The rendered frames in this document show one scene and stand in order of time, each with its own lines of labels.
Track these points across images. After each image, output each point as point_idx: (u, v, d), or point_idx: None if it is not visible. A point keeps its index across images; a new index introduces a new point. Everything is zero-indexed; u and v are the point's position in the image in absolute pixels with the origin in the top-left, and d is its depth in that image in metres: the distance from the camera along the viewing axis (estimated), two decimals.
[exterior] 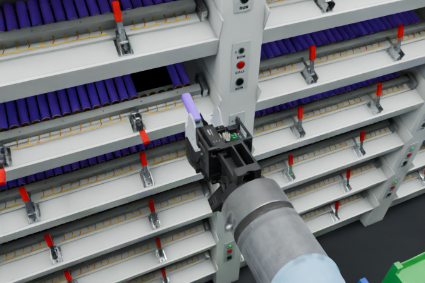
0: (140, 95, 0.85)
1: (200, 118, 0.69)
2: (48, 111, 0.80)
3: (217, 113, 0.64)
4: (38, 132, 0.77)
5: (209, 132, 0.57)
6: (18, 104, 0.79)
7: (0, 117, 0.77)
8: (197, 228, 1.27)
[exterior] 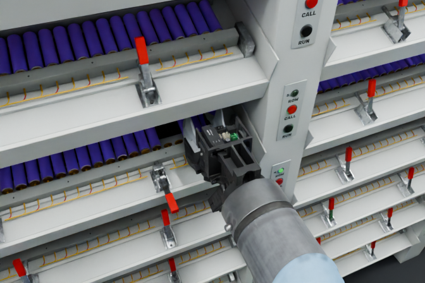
0: (164, 144, 0.68)
1: None
2: (50, 168, 0.63)
3: (219, 113, 0.65)
4: (36, 197, 0.61)
5: (209, 132, 0.57)
6: None
7: None
8: (221, 278, 1.10)
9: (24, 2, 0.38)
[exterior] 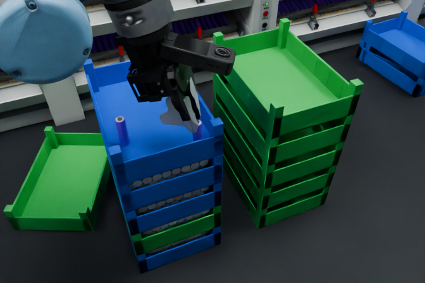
0: None
1: None
2: None
3: None
4: None
5: (139, 89, 0.64)
6: None
7: None
8: None
9: None
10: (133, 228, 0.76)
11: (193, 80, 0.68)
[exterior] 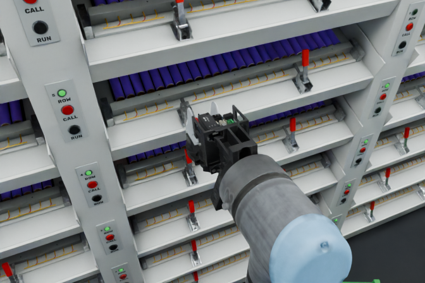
0: (298, 54, 0.86)
1: None
2: (217, 66, 0.82)
3: (214, 108, 0.65)
4: (213, 85, 0.79)
5: (205, 119, 0.57)
6: None
7: (176, 71, 0.79)
8: None
9: None
10: None
11: None
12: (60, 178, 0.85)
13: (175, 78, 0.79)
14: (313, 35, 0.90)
